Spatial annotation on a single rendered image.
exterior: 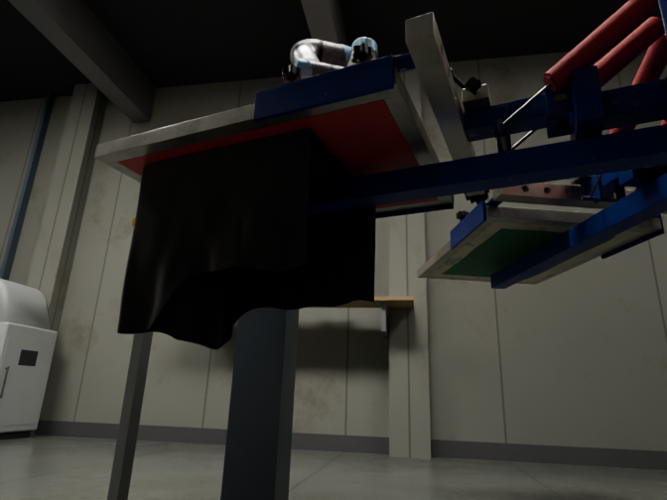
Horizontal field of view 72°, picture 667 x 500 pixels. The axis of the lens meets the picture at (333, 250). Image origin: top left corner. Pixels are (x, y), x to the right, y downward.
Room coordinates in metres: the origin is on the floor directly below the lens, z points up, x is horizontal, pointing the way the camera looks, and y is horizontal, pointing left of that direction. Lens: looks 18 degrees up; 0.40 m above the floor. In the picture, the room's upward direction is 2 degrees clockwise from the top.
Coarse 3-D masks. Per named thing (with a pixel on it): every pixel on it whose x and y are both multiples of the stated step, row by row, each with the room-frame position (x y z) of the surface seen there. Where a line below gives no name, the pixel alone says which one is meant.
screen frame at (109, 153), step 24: (360, 96) 0.76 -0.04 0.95; (384, 96) 0.75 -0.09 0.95; (408, 96) 0.79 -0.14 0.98; (192, 120) 0.91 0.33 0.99; (216, 120) 0.88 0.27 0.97; (240, 120) 0.86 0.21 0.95; (264, 120) 0.85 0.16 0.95; (288, 120) 0.84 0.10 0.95; (408, 120) 0.83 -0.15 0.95; (120, 144) 1.00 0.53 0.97; (144, 144) 0.97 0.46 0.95; (168, 144) 0.96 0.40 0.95; (408, 144) 0.92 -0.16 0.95; (120, 168) 1.09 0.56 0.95
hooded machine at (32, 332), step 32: (0, 288) 3.70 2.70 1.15; (32, 288) 4.07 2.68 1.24; (0, 320) 3.68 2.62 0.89; (32, 320) 3.94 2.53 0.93; (0, 352) 3.63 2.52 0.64; (32, 352) 3.92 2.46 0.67; (0, 384) 3.69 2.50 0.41; (32, 384) 3.99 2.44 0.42; (0, 416) 3.76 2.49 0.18; (32, 416) 4.07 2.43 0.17
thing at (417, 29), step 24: (408, 24) 0.65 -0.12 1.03; (432, 24) 0.63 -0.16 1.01; (408, 48) 0.67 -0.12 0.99; (432, 48) 0.66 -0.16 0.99; (432, 72) 0.73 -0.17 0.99; (432, 96) 0.80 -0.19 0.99; (456, 96) 0.83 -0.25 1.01; (456, 120) 0.88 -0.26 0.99; (456, 144) 0.98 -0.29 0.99; (480, 192) 1.25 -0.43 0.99
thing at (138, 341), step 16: (144, 336) 1.47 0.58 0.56; (144, 352) 1.48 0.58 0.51; (144, 368) 1.48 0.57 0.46; (128, 384) 1.47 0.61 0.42; (144, 384) 1.49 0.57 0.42; (128, 400) 1.47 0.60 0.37; (128, 416) 1.46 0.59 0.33; (128, 432) 1.46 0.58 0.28; (128, 448) 1.47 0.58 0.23; (128, 464) 1.48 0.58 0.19; (112, 480) 1.47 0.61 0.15; (128, 480) 1.49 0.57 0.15; (112, 496) 1.47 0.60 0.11
